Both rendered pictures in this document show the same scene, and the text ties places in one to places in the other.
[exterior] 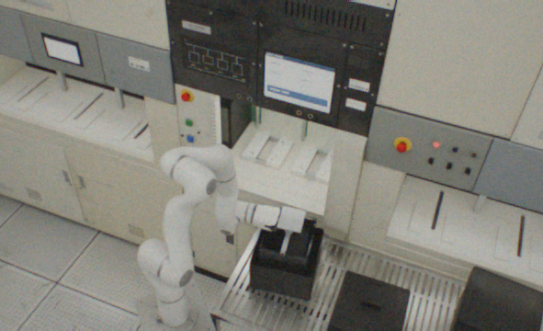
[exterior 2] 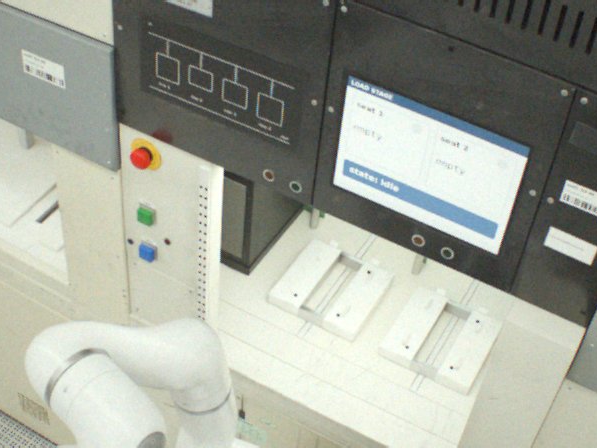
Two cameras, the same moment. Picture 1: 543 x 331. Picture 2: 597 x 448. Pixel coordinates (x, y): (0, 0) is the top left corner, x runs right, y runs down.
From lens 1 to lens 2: 79 cm
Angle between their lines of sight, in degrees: 3
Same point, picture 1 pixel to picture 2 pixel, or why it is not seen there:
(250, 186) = (278, 376)
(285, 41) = (403, 59)
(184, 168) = (79, 392)
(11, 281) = not seen: outside the picture
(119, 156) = (1, 260)
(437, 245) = not seen: outside the picture
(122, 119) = (22, 175)
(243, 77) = (283, 132)
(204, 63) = (190, 86)
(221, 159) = (191, 366)
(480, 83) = not seen: outside the picture
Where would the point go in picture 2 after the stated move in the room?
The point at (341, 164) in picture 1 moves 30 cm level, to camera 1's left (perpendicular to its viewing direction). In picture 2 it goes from (509, 381) to (326, 351)
